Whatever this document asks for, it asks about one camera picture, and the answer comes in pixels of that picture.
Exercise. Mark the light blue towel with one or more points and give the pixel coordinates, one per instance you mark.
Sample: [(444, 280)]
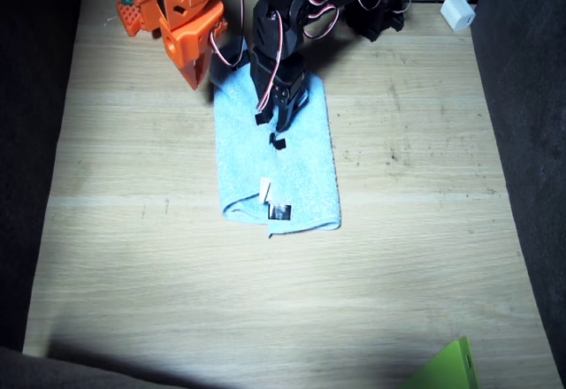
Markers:
[(305, 163)]

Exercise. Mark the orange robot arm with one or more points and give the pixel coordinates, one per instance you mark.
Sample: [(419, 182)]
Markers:
[(146, 4)]

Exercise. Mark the white power adapter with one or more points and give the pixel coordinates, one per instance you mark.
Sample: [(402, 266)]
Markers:
[(457, 13)]

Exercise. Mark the grey felt side panel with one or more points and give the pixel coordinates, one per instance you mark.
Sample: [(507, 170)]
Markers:
[(530, 141)]

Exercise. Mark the green plastic wedge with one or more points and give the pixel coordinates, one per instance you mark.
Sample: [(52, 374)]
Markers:
[(451, 367)]

